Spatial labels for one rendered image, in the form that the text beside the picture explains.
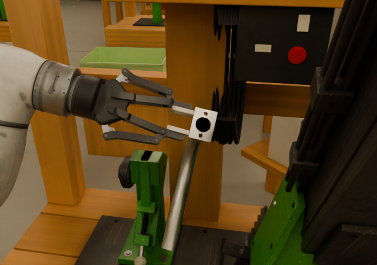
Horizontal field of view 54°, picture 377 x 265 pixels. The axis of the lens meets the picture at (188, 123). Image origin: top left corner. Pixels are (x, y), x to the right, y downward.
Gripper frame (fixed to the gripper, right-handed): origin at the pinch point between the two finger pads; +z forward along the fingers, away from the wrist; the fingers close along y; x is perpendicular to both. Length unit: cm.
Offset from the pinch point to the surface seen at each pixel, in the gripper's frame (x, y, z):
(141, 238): 23.9, -24.0, -2.6
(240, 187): 198, 4, 60
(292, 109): 25.9, 15.6, 27.0
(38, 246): 41, -34, -28
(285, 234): -8.6, -14.3, 17.7
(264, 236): 0.9, -15.9, 17.8
